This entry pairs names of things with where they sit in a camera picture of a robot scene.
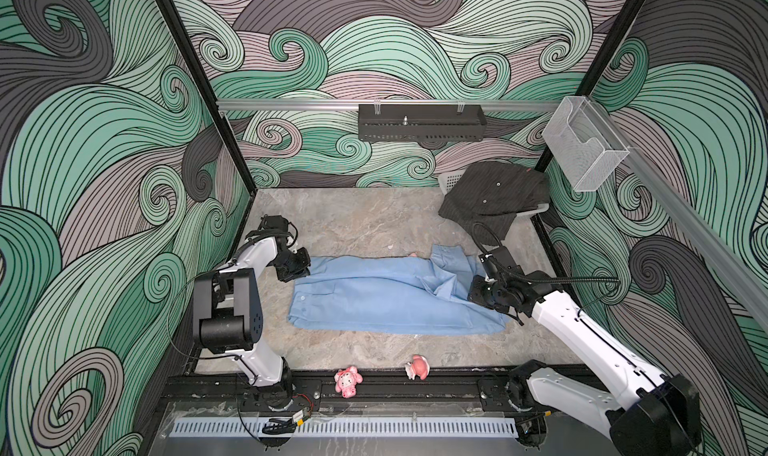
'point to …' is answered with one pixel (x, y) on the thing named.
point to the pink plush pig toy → (346, 381)
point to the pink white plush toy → (418, 367)
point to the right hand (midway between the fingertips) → (472, 294)
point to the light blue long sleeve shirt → (394, 292)
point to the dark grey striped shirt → (486, 198)
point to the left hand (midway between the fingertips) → (308, 268)
